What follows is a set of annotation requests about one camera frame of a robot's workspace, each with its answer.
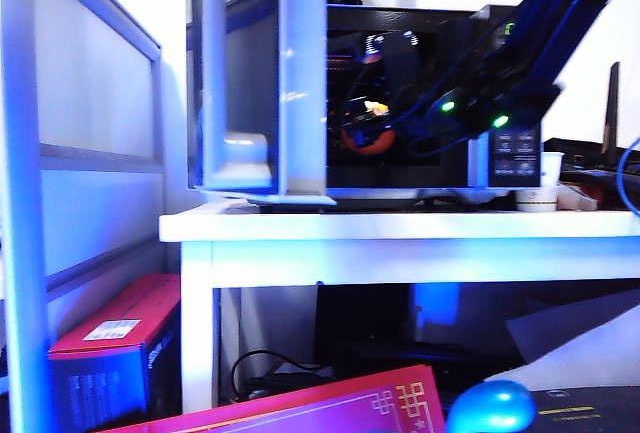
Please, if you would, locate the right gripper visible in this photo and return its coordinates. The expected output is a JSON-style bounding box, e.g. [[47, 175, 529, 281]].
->
[[347, 92, 446, 150]]

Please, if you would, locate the orange fruit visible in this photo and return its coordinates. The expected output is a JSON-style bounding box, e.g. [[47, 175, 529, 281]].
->
[[343, 122, 397, 155]]

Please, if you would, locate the black glass microwave door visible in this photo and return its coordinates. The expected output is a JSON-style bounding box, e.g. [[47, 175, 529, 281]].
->
[[187, 0, 339, 209]]

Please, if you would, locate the black Midea microwave oven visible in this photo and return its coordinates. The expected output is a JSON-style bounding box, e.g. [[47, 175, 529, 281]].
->
[[219, 2, 544, 213]]

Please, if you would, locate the white table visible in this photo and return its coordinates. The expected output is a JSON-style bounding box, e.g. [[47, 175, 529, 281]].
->
[[158, 201, 640, 414]]

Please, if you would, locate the printed paper cup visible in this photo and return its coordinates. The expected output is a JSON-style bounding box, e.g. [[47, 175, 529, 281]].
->
[[514, 187, 557, 213]]

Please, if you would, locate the plain white cup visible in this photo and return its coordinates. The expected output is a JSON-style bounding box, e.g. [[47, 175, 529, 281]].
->
[[539, 151, 565, 189]]

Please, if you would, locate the black router with antenna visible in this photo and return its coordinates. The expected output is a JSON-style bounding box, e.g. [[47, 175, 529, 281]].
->
[[543, 61, 640, 189]]

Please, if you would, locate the white and red packet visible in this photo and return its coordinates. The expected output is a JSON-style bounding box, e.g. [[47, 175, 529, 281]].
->
[[557, 182, 599, 212]]

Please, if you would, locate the white office partition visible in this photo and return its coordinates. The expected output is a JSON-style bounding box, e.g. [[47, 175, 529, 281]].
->
[[0, 0, 166, 433]]

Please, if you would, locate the grey cardboard sheet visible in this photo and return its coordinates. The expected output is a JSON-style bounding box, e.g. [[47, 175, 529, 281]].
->
[[504, 292, 640, 364]]

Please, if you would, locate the pink gift box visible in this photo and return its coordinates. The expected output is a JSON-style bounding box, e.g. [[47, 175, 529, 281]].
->
[[99, 363, 446, 433]]

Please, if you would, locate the blue egg-shaped ball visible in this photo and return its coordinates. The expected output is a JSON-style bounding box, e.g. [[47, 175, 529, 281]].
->
[[444, 380, 539, 433]]

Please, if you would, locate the white foam sheet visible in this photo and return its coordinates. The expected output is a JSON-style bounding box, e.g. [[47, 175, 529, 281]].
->
[[484, 322, 640, 392]]

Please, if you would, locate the red and black carton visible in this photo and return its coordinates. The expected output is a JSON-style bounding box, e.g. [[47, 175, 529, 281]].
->
[[48, 274, 184, 429]]

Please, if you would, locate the black paper shredder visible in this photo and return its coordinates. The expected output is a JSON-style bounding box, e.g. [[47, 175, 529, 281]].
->
[[529, 386, 640, 433]]

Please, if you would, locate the black power cable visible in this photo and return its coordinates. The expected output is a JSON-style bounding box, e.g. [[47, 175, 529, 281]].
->
[[230, 350, 334, 404]]

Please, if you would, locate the blue cable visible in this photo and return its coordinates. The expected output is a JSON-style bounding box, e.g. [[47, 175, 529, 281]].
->
[[615, 136, 640, 214]]

